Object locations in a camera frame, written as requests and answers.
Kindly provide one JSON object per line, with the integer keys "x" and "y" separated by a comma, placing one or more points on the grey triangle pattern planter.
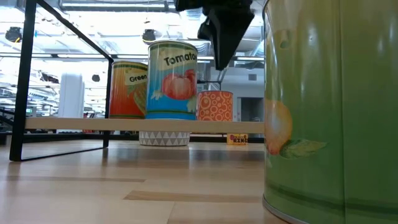
{"x": 164, "y": 139}

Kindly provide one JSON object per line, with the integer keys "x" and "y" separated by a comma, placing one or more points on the orange green beans can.
{"x": 124, "y": 93}

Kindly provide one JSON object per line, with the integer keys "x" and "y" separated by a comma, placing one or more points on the orange circle pattern can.
{"x": 214, "y": 105}

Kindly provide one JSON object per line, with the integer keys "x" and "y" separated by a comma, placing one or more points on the white cylindrical column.
{"x": 71, "y": 93}

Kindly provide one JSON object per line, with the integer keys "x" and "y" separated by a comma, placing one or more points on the light green pears can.
{"x": 326, "y": 109}

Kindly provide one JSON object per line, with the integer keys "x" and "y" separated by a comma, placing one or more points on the black ceiling lamp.
{"x": 95, "y": 77}
{"x": 149, "y": 35}
{"x": 14, "y": 34}

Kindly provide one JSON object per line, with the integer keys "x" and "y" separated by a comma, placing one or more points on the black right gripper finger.
{"x": 227, "y": 34}
{"x": 205, "y": 31}

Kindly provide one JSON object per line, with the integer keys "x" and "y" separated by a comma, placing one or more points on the black frame wooden shelf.
{"x": 155, "y": 126}

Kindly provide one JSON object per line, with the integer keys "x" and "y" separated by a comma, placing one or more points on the blue tomatoes can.
{"x": 171, "y": 87}

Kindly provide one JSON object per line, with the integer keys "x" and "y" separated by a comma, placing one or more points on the grey wall vent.
{"x": 252, "y": 77}

